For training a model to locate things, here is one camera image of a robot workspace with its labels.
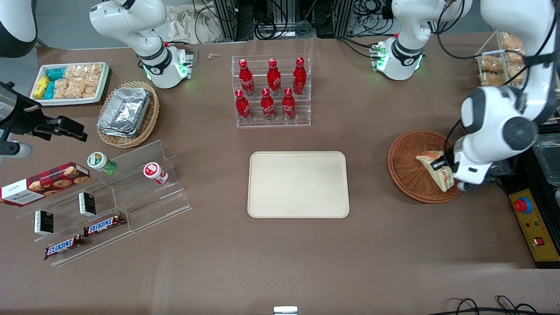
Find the clear plastic bin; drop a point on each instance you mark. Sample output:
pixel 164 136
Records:
pixel 549 153

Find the small clear plastic clip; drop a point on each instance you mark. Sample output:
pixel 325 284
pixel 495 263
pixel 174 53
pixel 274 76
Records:
pixel 213 55

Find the clear acrylic stepped shelf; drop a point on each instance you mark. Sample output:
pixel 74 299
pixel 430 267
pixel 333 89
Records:
pixel 148 205

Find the snickers chocolate bar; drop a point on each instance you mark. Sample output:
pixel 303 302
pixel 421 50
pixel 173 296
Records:
pixel 104 224
pixel 63 247

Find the small white metal bracket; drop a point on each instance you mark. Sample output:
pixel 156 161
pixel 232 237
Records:
pixel 285 310

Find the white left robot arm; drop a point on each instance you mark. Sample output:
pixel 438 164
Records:
pixel 498 127

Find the red capped small bottle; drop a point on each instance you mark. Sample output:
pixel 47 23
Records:
pixel 154 172

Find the brown wicker basket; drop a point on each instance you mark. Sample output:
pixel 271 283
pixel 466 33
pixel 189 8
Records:
pixel 407 175

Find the light wicker basket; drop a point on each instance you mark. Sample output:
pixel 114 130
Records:
pixel 151 118

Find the teal snack packet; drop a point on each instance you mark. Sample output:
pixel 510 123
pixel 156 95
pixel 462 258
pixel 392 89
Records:
pixel 50 90
pixel 56 74

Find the triangular sandwich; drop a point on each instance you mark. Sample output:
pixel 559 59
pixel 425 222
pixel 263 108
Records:
pixel 431 156

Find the stack of foil trays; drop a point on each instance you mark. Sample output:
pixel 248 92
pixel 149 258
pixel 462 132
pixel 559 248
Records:
pixel 124 111

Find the red tartan cookie box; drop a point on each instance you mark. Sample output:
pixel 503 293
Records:
pixel 43 183

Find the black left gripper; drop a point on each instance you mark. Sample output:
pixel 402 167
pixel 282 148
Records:
pixel 448 158

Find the clear bag of crackers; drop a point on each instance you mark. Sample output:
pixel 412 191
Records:
pixel 92 85
pixel 81 71
pixel 68 89

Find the green capped small bottle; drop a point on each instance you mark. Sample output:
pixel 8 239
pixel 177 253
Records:
pixel 99 162

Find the beige plastic tray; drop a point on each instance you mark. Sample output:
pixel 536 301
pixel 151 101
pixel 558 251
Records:
pixel 297 183

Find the clear acrylic bottle rack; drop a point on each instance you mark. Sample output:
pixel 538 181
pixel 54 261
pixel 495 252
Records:
pixel 302 113

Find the black grey power box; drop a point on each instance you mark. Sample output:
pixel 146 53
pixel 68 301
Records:
pixel 509 175

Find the aluminium frame post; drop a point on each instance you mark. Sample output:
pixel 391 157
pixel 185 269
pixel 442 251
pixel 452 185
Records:
pixel 343 17
pixel 227 19

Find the yellow emergency stop control box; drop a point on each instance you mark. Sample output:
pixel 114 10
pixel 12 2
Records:
pixel 536 232

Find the white snack tray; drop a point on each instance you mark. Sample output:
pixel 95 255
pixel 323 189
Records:
pixel 103 83

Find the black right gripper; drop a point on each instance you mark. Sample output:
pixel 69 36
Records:
pixel 27 119

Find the bagged fried snack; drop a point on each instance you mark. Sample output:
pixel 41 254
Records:
pixel 515 76
pixel 490 79
pixel 491 64
pixel 512 43

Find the yellow snack packet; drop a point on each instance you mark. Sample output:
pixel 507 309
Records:
pixel 41 86

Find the small black white box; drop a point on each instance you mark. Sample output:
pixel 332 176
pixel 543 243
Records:
pixel 87 204
pixel 43 222

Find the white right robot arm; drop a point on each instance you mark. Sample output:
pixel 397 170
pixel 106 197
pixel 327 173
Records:
pixel 131 26

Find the red cola bottle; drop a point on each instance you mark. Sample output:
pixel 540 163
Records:
pixel 245 78
pixel 267 106
pixel 299 76
pixel 242 107
pixel 274 78
pixel 288 105

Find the beige crumpled cloth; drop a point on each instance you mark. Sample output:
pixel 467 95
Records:
pixel 188 26

